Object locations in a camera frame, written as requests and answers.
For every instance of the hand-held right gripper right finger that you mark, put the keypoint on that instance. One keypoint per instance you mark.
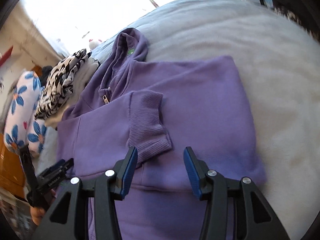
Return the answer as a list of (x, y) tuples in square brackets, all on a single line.
[(192, 175)]

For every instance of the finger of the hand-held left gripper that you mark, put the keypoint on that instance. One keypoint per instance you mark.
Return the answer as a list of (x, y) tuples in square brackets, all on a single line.
[(58, 165), (67, 170)]

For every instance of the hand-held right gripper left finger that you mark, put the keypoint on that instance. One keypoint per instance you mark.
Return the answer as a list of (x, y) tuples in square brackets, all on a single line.
[(128, 172)]

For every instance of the purple zip hoodie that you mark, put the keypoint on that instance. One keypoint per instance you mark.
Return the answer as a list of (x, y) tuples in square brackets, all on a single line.
[(187, 105)]

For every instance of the dark bundled clothes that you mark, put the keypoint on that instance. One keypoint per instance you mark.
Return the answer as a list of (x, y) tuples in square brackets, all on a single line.
[(47, 71)]

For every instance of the person's left hand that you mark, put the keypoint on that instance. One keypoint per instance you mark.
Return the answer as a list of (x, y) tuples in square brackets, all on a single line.
[(37, 215)]

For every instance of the rolled floral blanket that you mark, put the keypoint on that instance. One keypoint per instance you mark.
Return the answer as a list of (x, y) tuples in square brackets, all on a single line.
[(17, 100)]

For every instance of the black and white patterned folded garment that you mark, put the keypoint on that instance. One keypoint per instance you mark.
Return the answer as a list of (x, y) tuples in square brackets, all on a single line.
[(60, 82)]

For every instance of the cream folded garment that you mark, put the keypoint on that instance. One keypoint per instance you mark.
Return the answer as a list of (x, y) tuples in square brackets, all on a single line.
[(82, 77)]

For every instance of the grey-blue bed blanket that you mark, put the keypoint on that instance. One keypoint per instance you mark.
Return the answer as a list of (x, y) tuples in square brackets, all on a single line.
[(275, 92)]

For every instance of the white and pink plush toy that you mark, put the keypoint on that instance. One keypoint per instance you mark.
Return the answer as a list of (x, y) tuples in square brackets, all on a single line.
[(94, 43)]

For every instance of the beige flower-print curtain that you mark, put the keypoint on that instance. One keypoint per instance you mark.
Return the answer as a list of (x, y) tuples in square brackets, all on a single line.
[(32, 37)]

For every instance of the wooden bed frame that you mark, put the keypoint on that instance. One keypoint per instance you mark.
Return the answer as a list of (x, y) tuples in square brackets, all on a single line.
[(10, 165)]

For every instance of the red wall decoration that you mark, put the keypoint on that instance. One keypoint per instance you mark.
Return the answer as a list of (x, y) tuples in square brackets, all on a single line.
[(6, 53)]

